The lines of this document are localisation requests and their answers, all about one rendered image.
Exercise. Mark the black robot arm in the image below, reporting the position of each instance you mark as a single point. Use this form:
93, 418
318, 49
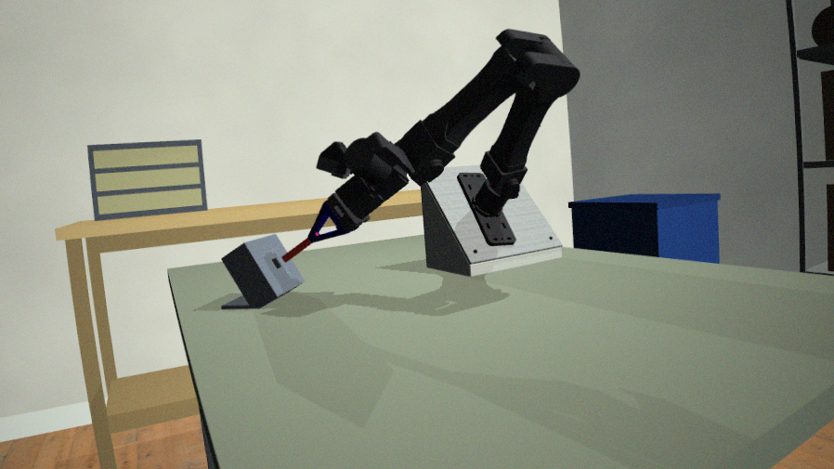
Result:
541, 75

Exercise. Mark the red peg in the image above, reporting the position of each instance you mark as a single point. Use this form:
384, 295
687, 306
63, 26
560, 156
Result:
296, 250

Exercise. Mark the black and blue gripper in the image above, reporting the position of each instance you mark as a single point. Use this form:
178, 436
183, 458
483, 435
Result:
353, 216

